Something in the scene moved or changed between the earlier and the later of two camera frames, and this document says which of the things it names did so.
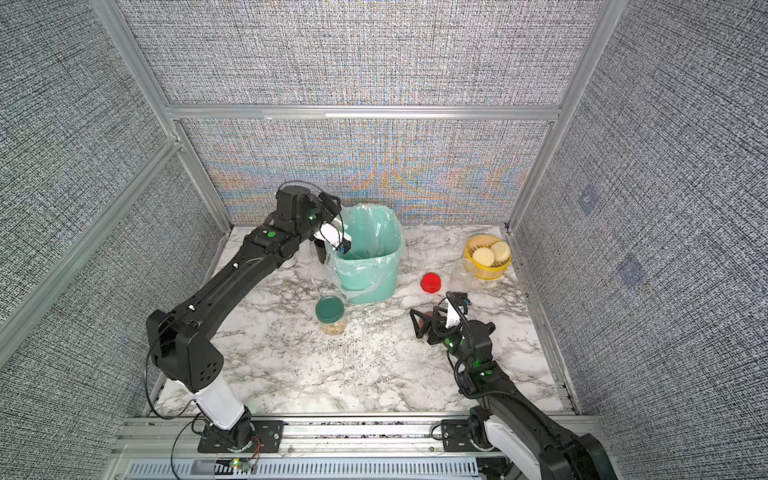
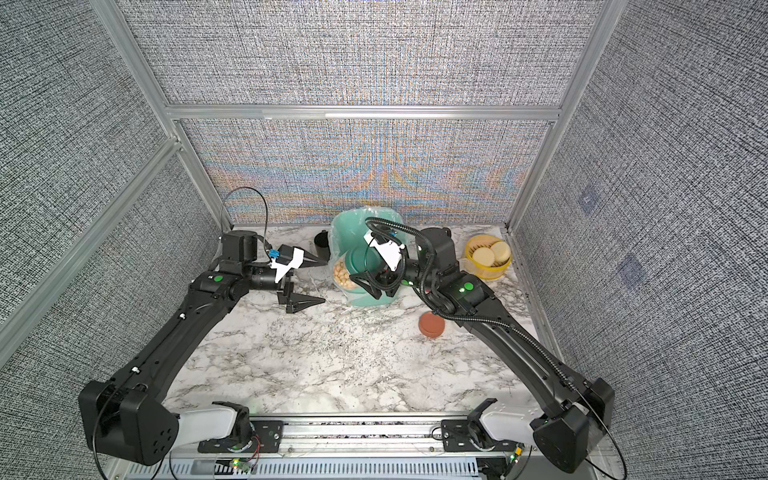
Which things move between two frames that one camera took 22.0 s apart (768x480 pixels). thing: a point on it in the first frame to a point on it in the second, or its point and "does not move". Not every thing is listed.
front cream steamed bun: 484,256 does not move
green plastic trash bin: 368,270 does not move
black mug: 321,250 does not move
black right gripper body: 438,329 to 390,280
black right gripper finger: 439,321 to 384,269
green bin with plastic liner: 369,273 does not move
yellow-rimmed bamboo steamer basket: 489,256 does not move
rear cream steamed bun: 502,251 does not move
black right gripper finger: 421,329 to 368,283
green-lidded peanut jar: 331,314 to 341,274
